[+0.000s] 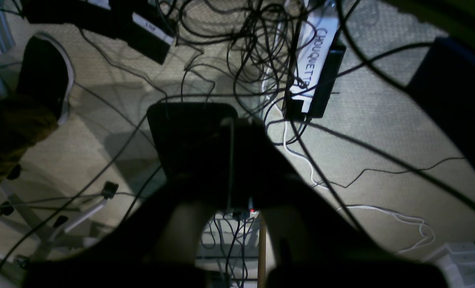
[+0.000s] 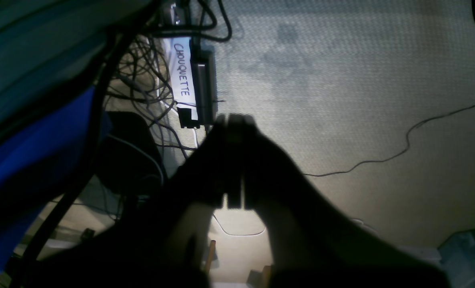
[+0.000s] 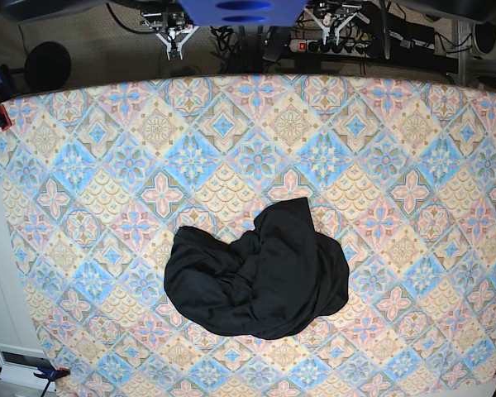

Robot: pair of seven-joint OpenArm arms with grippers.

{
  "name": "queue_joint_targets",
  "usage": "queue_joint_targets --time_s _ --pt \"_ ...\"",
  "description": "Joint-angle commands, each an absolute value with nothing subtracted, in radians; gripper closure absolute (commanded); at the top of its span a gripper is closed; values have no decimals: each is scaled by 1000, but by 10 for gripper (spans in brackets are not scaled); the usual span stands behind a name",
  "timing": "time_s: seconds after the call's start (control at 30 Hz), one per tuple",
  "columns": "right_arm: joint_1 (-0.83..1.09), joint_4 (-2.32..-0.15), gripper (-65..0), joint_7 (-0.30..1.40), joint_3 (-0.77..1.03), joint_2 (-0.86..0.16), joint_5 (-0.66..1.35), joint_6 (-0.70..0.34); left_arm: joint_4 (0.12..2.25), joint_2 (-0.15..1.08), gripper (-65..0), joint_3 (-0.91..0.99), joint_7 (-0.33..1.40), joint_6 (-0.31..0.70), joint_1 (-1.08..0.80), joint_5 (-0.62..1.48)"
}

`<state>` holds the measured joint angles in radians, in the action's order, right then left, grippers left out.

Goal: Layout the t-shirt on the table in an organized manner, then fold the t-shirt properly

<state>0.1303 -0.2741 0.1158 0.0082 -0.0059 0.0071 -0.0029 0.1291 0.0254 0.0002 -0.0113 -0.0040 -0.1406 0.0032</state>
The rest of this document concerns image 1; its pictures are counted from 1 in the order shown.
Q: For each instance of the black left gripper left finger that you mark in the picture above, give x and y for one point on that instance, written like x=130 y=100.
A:
x=157 y=245

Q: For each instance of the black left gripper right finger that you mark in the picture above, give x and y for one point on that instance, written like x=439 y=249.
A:
x=313 y=244

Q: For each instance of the white power strip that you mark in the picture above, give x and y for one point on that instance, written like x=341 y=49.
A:
x=456 y=261

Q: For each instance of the black power brick labelled Chouquette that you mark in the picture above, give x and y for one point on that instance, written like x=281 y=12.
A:
x=318 y=58

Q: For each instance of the black round stool seat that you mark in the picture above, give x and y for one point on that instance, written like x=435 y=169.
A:
x=47 y=75

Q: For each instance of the black power adapter white label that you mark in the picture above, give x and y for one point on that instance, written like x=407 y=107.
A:
x=136 y=22

